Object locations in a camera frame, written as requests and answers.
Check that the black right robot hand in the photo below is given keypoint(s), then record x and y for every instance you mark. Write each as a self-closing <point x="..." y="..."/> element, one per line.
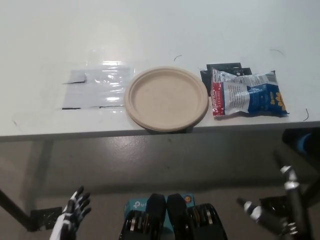
<point x="291" y="225"/>

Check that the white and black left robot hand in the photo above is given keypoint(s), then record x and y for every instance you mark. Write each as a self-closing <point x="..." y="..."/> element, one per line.
<point x="71" y="215"/>

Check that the sunflower seed bag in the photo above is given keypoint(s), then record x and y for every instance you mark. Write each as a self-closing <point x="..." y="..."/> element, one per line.
<point x="240" y="97"/>

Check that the black robot body blocks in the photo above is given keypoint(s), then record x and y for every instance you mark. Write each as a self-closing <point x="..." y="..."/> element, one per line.
<point x="175" y="220"/>

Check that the beige paper plate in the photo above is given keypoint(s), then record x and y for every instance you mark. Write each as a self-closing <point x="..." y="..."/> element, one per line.
<point x="166" y="97"/>

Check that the black floor tape patch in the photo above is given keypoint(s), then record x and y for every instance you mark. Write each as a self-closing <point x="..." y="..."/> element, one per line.
<point x="45" y="217"/>
<point x="271" y="203"/>

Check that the teal TP-Link box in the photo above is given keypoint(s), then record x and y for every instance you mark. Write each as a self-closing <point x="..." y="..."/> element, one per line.
<point x="135" y="206"/>

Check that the black and blue object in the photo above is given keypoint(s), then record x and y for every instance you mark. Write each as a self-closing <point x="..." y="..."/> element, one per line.
<point x="292" y="140"/>

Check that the clear plastic sheet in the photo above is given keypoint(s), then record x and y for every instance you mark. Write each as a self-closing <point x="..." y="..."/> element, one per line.
<point x="97" y="87"/>

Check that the black tape patch on table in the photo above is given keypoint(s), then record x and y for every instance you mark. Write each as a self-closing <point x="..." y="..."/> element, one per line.
<point x="225" y="67"/>

